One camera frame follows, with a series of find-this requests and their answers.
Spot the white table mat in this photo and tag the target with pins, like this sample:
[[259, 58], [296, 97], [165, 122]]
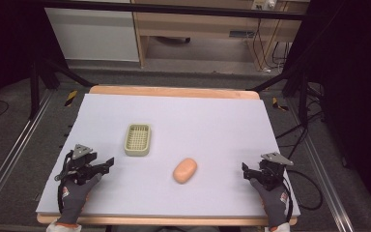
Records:
[[180, 141]]

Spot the wooden desk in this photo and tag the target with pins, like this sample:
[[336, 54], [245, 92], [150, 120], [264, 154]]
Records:
[[203, 25]]

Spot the yellow black striped tape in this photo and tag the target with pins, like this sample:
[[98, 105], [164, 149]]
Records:
[[71, 98], [279, 104]]

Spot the white power strip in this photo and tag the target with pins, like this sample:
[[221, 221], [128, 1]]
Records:
[[264, 4]]

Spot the beige soap dish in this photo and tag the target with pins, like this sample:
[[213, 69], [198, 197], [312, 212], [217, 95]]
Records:
[[137, 139]]

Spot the person's right hand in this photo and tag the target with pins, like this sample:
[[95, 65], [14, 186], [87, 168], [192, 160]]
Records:
[[272, 201]]

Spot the orange bread roll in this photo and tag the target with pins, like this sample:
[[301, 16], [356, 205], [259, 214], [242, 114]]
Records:
[[185, 170]]

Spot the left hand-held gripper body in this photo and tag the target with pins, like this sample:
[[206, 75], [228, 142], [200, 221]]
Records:
[[80, 164]]

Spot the black crossbar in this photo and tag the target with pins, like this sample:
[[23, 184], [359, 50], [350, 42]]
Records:
[[174, 9]]

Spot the person's left hand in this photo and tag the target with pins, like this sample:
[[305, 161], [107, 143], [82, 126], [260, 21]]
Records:
[[74, 199]]

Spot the white cabinet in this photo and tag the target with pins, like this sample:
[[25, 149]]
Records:
[[93, 32]]

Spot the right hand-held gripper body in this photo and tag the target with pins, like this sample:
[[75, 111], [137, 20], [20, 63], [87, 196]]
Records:
[[272, 169]]

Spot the black metal stand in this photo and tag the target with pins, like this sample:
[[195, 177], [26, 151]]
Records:
[[42, 74], [296, 80]]

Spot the metal floor rail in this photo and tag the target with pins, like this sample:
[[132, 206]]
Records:
[[322, 174], [13, 151]]

